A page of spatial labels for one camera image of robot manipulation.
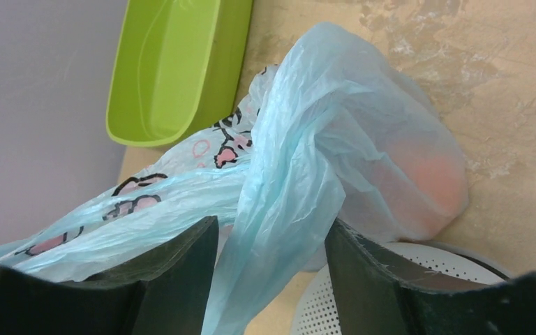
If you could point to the green plastic tub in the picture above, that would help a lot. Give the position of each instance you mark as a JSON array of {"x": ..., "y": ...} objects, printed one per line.
[{"x": 177, "y": 69}]

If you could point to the blue plastic bag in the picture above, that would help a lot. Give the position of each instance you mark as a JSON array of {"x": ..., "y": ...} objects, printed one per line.
[{"x": 333, "y": 131}]

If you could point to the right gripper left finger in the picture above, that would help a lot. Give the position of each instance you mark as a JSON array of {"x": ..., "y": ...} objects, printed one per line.
[{"x": 168, "y": 286}]

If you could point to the white perforated filament spool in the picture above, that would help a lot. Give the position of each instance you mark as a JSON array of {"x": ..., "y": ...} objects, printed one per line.
[{"x": 317, "y": 311}]

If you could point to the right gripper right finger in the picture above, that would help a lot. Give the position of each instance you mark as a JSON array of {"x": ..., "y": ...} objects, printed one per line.
[{"x": 378, "y": 291}]

